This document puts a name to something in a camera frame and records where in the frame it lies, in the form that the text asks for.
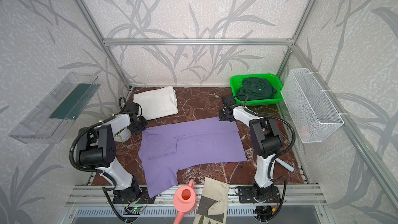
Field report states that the purple t shirt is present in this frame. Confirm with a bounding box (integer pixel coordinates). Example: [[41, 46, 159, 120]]
[[138, 117, 247, 198]]

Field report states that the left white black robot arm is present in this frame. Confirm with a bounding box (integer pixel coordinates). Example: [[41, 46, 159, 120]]
[[68, 96, 148, 202]]

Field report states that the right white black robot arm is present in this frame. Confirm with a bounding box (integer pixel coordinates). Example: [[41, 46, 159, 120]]
[[219, 94, 295, 203]]

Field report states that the potted orange flower plant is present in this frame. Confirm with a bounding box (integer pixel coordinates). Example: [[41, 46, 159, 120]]
[[114, 128, 131, 143]]

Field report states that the folded white t shirt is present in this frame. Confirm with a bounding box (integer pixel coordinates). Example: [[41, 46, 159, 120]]
[[133, 86, 178, 120]]

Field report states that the dark green t shirt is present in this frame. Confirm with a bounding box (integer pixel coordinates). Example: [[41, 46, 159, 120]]
[[236, 77, 277, 101]]

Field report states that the green plastic basket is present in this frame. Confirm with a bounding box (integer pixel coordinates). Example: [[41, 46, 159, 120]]
[[230, 74, 283, 106]]

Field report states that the green circuit board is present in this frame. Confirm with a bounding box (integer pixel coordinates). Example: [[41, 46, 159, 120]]
[[123, 206, 147, 216]]

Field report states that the pink watering can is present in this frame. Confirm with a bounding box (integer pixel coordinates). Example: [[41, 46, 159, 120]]
[[173, 179, 198, 224]]

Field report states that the beige gardening glove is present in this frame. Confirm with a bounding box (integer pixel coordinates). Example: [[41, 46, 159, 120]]
[[193, 177, 230, 224]]

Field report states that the right wiring bundle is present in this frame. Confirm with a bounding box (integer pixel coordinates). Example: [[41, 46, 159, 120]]
[[253, 204, 280, 222]]

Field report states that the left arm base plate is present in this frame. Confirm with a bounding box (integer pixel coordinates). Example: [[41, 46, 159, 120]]
[[112, 187, 155, 204]]

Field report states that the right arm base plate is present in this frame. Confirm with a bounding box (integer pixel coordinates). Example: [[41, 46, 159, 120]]
[[235, 184, 282, 205]]

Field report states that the white wire mesh basket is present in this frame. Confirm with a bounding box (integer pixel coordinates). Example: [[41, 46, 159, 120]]
[[282, 68, 344, 143]]

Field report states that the clear plastic wall shelf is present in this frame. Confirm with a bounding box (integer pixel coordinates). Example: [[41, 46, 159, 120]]
[[9, 72, 101, 144]]

